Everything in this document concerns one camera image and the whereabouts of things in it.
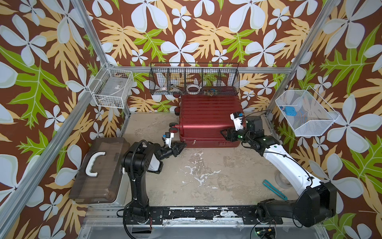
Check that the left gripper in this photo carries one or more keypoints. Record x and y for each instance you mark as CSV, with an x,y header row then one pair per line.
x,y
176,152

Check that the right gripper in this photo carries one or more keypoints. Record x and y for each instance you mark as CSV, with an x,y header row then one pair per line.
x,y
229,133

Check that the red hard-shell suitcase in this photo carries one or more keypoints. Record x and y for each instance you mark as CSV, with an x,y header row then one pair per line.
x,y
202,117

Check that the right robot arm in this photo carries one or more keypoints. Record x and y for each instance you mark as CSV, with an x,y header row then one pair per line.
x,y
316,200

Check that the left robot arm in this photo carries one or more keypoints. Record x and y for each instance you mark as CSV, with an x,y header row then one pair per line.
x,y
142,157

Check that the white tape roll in basket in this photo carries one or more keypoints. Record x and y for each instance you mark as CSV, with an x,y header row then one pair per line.
x,y
193,89

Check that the teal flat tool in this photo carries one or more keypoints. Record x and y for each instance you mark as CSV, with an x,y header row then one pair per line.
x,y
267,184

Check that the blue object in basket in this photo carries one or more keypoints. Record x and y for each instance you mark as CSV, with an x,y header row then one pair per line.
x,y
290,111

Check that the brown plastic storage box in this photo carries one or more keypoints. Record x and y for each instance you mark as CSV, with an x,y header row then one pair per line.
x,y
102,181

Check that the white mesh basket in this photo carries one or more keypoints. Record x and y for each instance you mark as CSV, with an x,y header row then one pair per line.
x,y
314,114

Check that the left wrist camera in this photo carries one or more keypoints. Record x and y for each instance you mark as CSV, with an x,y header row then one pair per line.
x,y
167,138

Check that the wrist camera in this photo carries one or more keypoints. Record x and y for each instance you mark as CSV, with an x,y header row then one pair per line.
x,y
237,118
167,138

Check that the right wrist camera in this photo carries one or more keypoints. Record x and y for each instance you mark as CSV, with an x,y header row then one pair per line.
x,y
237,118

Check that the black wire basket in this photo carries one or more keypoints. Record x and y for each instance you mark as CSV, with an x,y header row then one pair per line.
x,y
213,78

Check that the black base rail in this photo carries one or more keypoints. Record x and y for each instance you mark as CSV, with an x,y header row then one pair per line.
x,y
248,214

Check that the white wire basket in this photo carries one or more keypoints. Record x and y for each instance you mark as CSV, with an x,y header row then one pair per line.
x,y
111,87

